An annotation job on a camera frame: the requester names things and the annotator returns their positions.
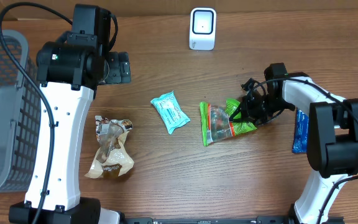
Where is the green packet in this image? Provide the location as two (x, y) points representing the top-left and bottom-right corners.
(200, 98), (257, 146)

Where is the blue snack bar wrapper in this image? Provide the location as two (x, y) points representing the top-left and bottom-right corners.
(291, 109), (309, 154)

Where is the teal snack packet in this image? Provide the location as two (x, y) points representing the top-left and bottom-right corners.
(150, 91), (190, 134)

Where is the beige snack bag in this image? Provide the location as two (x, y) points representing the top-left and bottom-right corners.
(85, 115), (134, 179)

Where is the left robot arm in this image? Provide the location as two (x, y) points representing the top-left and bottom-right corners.
(9, 4), (131, 224)

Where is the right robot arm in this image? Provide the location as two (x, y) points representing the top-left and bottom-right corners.
(229, 63), (358, 223)

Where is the white barcode scanner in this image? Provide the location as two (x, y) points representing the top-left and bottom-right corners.
(189, 7), (216, 51)

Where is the grey plastic mesh basket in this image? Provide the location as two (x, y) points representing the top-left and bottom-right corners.
(0, 43), (41, 193)

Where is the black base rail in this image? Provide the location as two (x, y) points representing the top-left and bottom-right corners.
(122, 216), (346, 224)

